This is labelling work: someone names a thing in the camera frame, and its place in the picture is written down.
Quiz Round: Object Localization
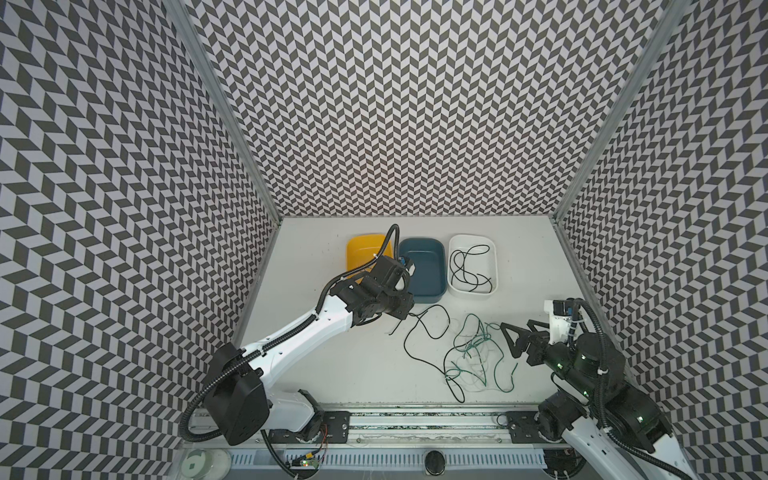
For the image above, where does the cable bundle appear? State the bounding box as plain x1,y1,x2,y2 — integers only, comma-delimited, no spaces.
442,311,520,395

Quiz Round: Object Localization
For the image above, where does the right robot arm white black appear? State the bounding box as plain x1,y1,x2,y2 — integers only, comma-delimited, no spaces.
500,298,698,479

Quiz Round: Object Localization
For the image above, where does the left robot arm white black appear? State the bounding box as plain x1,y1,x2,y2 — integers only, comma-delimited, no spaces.
178,224,415,446

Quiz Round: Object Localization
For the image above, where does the yellow plastic bin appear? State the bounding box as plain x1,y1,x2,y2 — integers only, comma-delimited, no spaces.
346,234,385,271

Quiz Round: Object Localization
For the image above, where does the dark teal plastic bin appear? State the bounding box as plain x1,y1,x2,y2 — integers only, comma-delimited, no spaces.
399,237,447,304

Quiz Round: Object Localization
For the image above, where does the white plastic bin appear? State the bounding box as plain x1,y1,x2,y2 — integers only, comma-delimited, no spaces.
447,234,499,300

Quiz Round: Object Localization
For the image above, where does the white tape roll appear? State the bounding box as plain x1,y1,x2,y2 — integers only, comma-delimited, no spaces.
179,449,232,480

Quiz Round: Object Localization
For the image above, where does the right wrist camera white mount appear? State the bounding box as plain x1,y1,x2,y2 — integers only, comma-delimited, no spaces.
544,298,583,345

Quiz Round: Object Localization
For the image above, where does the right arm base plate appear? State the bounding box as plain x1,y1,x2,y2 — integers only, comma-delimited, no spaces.
504,410,546,444

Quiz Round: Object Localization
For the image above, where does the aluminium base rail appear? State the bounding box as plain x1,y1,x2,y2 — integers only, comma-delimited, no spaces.
179,403,577,451

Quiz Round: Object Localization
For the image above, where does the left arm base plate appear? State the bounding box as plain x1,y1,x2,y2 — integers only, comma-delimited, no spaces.
268,411,351,444

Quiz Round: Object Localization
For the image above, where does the right corner aluminium post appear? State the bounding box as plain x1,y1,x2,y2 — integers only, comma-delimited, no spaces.
551,0,691,225

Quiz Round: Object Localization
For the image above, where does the corner aluminium post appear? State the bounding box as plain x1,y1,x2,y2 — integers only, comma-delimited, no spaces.
551,0,691,225
163,0,282,223

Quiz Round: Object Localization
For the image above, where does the left corner aluminium post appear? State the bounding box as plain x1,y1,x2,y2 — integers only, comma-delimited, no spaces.
163,0,282,223

